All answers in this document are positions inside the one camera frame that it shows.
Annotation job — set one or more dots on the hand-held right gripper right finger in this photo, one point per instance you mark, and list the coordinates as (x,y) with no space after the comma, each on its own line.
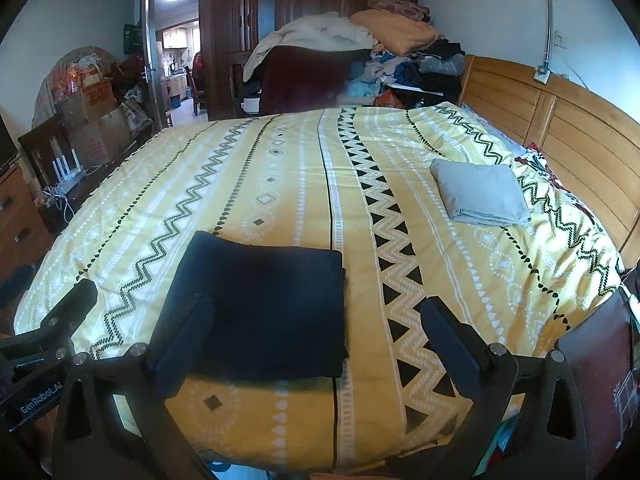
(450,345)

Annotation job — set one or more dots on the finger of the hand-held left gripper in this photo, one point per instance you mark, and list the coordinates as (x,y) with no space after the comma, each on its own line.
(15,285)
(70,305)

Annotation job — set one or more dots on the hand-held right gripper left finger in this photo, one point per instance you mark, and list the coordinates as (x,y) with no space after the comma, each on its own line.
(180,340)

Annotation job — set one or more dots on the dark blue pants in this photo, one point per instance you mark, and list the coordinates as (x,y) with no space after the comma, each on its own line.
(280,310)

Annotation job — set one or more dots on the wooden dresser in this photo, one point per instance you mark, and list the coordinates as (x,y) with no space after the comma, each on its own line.
(20,225)

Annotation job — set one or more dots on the white router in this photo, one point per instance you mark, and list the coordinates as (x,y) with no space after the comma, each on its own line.
(67,175)

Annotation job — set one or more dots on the dark wooden desk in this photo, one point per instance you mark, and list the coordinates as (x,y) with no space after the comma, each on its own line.
(40,145)

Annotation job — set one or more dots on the folded grey cloth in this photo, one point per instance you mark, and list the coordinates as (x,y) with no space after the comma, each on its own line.
(480,192)

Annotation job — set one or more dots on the large cardboard box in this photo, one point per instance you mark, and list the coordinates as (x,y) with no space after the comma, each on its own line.
(97,140)

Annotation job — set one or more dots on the yellow patterned blanket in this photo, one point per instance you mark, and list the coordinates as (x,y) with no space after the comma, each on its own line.
(300,200)

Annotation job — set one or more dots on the patterned bag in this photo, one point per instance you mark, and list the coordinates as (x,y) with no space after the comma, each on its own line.
(136,115)

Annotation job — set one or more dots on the floral printed pillow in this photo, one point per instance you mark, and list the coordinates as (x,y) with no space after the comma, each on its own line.
(560,175)

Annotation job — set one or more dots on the small cardboard box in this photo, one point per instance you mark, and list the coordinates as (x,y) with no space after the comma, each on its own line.
(100,92)

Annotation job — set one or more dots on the cardboard boxes pile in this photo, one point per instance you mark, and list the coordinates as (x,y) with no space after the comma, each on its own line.
(55,75)

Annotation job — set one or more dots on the blue bin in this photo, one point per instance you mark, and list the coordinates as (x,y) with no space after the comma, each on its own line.
(175,101)

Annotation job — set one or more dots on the white bucket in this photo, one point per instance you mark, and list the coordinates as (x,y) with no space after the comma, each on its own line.
(251,106)

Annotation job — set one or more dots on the wooden headboard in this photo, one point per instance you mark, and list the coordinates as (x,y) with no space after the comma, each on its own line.
(575,130)

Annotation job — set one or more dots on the open door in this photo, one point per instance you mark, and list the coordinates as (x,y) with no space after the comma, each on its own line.
(148,60)

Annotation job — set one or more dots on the wooden chair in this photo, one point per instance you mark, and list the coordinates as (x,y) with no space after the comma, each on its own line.
(235,80)

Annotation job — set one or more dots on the pile of mixed clothes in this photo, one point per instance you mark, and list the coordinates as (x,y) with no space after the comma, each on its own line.
(415,75)

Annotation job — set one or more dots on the maroon blanket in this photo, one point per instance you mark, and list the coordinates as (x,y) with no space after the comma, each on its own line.
(300,80)

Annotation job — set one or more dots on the orange blanket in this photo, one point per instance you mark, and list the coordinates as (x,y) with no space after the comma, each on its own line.
(395,30)

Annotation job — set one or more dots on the floral pink cloth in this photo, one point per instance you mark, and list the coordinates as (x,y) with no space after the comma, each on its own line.
(400,6)

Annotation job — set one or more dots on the white wall outlet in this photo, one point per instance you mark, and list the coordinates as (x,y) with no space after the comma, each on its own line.
(560,40)

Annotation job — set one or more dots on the metal wall conduit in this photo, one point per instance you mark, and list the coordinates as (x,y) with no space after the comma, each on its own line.
(549,10)

